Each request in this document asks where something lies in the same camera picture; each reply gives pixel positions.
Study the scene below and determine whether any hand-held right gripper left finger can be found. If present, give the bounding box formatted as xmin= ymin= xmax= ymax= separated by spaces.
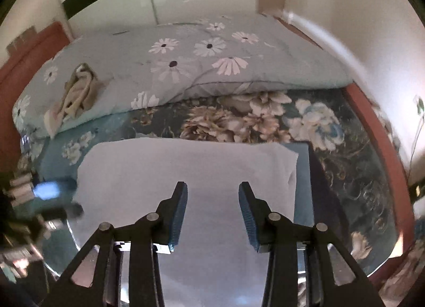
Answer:
xmin=46 ymin=181 xmax=188 ymax=307

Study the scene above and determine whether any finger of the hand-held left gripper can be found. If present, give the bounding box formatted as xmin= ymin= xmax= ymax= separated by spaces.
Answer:
xmin=33 ymin=179 xmax=78 ymax=201
xmin=43 ymin=204 xmax=84 ymax=223

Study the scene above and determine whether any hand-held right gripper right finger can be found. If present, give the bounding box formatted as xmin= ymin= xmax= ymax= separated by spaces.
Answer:
xmin=239 ymin=181 xmax=381 ymax=307

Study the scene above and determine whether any light blue garment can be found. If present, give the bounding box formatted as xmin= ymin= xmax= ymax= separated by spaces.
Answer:
xmin=66 ymin=138 xmax=299 ymax=307

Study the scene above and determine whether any beige crumpled cloth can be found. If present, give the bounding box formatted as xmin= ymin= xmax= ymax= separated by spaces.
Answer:
xmin=45 ymin=62 xmax=110 ymax=138

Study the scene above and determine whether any dark floral blanket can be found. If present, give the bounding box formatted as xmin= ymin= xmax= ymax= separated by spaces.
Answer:
xmin=20 ymin=90 xmax=399 ymax=278

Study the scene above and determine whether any daisy print quilt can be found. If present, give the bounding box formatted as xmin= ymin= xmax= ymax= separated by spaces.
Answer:
xmin=12 ymin=15 xmax=354 ymax=138

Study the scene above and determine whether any brown wooden bed frame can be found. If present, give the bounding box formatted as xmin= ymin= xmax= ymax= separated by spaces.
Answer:
xmin=0 ymin=17 xmax=410 ymax=291

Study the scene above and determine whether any white wall cable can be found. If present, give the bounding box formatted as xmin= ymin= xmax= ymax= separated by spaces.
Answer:
xmin=408 ymin=95 xmax=425 ymax=175

